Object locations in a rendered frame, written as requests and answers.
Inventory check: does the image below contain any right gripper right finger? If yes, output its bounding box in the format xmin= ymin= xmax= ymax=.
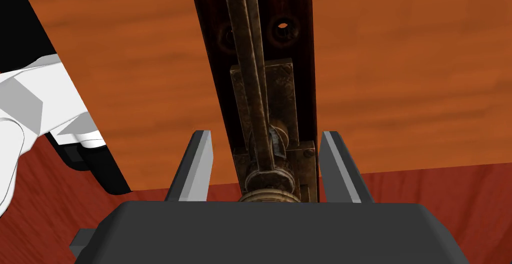
xmin=319 ymin=131 xmax=376 ymax=204

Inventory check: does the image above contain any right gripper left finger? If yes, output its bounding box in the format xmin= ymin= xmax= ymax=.
xmin=164 ymin=130 xmax=215 ymax=202

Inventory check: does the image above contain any dark wooden door leaf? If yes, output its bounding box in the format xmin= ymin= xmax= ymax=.
xmin=187 ymin=0 xmax=322 ymax=203

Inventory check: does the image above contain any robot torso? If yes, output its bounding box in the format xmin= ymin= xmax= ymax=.
xmin=0 ymin=0 xmax=134 ymax=218

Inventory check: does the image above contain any bronze door lever handle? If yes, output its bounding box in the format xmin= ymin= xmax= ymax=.
xmin=221 ymin=0 xmax=318 ymax=203

